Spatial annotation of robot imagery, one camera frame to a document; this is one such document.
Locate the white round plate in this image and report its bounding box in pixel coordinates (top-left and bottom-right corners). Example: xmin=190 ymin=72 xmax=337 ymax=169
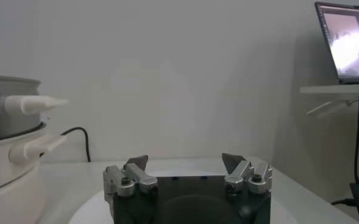
xmin=68 ymin=166 xmax=293 ymax=224

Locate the open laptop with dark screen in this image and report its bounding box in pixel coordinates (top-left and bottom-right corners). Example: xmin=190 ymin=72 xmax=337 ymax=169
xmin=315 ymin=1 xmax=359 ymax=85

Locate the white electric cooker base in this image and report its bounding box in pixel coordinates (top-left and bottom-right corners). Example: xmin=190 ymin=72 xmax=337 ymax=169
xmin=0 ymin=122 xmax=68 ymax=224

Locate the black cooker power cord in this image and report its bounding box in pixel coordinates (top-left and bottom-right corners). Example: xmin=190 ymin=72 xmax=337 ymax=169
xmin=40 ymin=126 xmax=91 ymax=163

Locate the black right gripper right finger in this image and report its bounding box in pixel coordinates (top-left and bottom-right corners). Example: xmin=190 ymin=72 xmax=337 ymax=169
xmin=221 ymin=152 xmax=274 ymax=195

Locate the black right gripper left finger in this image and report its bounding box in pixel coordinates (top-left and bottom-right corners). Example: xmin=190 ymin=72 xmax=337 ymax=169
xmin=102 ymin=154 xmax=159 ymax=204

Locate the stainless steel steamer basket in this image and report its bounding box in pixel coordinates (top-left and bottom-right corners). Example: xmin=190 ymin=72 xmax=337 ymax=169
xmin=0 ymin=74 xmax=69 ymax=144

